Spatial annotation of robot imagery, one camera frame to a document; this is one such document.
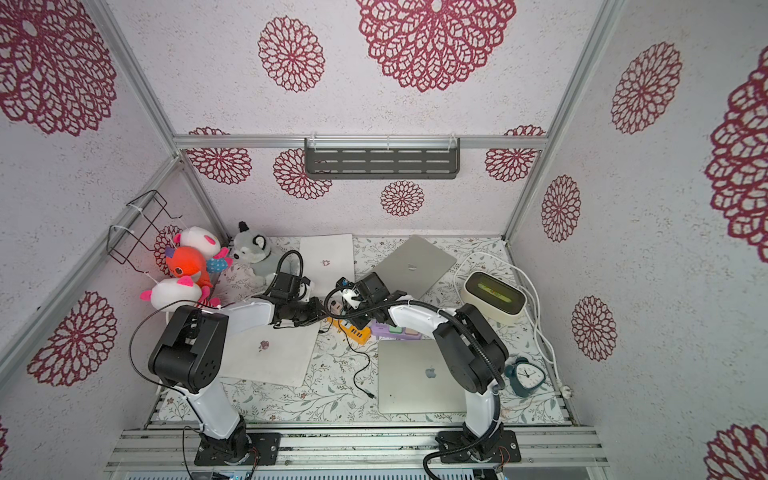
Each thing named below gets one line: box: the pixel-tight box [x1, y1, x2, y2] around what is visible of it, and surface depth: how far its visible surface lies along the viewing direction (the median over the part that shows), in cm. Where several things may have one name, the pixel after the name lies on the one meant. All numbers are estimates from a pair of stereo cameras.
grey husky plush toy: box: [232, 221, 280, 287], surface depth 96 cm
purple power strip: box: [371, 320, 422, 340], surface depth 94 cm
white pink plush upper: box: [174, 226, 221, 258], surface depth 97 cm
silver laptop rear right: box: [373, 235, 457, 300], surface depth 116 cm
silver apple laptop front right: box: [378, 339, 466, 414], surface depth 87 cm
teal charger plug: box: [341, 288, 361, 310], surface depth 83 cm
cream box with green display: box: [461, 271, 528, 325], surface depth 99 cm
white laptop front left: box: [220, 323, 321, 387], surface depth 91 cm
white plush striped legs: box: [140, 275, 221, 313], surface depth 82 cm
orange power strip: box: [327, 317, 371, 345], surface depth 93 cm
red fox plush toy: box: [165, 246, 213, 288], surface depth 89 cm
